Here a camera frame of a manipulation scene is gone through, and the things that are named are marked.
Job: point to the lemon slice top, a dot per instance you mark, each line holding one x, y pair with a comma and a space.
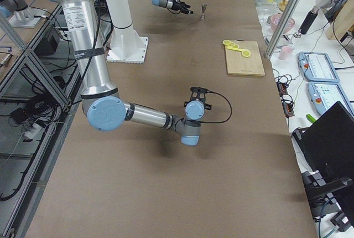
226, 42

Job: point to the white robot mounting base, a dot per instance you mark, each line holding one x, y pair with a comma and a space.
126, 45

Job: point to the yellow plastic knife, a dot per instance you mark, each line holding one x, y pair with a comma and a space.
236, 49

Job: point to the pink cup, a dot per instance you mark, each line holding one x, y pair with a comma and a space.
285, 52

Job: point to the lower teach pendant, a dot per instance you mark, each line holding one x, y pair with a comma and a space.
325, 94

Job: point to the lemon slice front pair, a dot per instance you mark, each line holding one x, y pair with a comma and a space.
246, 54

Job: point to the aluminium frame post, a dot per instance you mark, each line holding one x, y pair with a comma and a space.
287, 14

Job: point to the upper teach pendant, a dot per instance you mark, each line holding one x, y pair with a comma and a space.
317, 67

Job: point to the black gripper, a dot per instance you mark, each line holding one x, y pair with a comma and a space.
176, 4
208, 107

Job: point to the teach pendant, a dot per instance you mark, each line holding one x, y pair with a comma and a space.
325, 94
317, 67

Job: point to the steel jigger shaker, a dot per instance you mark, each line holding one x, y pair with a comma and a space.
203, 9

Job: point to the black laptop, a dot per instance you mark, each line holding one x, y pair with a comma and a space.
327, 144

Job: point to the bamboo cutting board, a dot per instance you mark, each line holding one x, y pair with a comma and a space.
238, 65

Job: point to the black thermos bottle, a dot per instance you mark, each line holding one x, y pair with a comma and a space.
309, 19

